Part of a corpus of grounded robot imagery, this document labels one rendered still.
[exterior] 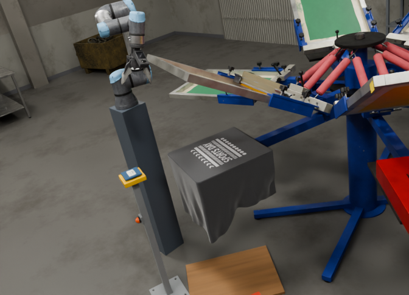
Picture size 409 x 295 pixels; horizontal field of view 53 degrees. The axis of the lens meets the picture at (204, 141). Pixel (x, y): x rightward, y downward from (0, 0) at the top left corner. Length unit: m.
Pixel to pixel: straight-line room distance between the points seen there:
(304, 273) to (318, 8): 2.18
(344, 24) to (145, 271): 2.50
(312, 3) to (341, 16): 0.29
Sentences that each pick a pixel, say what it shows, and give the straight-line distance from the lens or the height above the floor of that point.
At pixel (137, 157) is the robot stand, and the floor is 0.86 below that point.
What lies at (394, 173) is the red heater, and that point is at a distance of 1.85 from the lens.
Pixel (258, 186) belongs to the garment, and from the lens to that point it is 2.42.
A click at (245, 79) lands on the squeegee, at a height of 1.26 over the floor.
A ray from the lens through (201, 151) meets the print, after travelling 2.50.
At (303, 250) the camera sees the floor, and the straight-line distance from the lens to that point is 3.11.
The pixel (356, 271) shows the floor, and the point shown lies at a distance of 2.97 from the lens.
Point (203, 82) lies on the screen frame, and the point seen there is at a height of 1.49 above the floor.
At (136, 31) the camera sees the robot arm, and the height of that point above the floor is 1.74.
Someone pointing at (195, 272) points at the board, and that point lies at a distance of 3.05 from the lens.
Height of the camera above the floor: 2.11
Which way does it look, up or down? 27 degrees down
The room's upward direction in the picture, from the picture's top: 12 degrees counter-clockwise
